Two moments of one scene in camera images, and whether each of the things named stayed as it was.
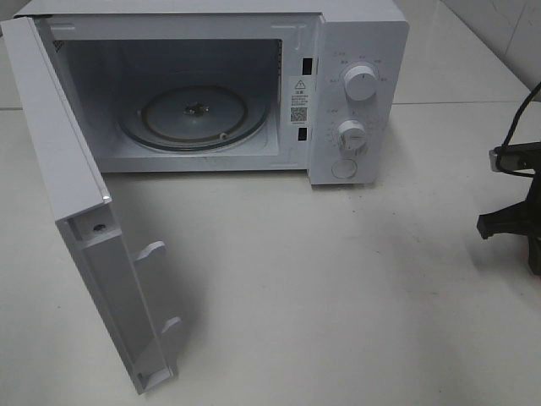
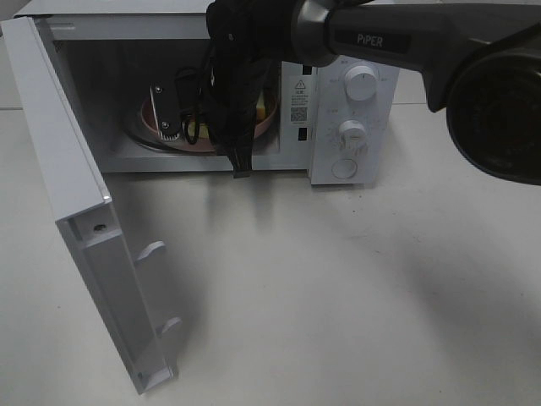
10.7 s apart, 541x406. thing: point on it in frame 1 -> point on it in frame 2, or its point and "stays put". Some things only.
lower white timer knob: [352, 135] stays put
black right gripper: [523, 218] -> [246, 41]
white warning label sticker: [300, 99] stays put
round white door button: [344, 168] stays put
